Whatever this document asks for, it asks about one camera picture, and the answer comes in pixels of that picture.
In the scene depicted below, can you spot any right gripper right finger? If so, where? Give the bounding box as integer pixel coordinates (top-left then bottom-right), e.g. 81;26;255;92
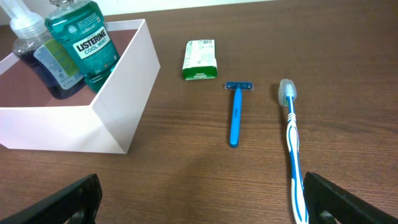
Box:
303;172;397;224

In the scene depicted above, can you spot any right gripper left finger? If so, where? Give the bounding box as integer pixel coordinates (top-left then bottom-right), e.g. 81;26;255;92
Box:
1;174;103;224

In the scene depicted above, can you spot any purple soap pump bottle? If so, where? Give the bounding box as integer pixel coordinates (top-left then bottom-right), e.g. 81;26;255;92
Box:
1;0;85;100

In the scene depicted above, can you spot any green mouthwash bottle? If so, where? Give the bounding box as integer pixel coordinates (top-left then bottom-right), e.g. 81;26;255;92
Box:
45;0;120;93

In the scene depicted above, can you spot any green white soap box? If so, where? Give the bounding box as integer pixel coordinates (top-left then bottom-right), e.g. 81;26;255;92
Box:
182;39;218;81

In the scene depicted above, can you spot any white open cardboard box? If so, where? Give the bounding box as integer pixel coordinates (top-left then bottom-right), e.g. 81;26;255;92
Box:
1;19;160;154

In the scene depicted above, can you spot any blue white toothbrush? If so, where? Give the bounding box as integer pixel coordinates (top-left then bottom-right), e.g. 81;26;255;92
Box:
278;79;309;224

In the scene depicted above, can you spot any blue disposable razor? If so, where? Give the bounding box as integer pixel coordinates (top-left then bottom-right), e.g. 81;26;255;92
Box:
224;82;254;148

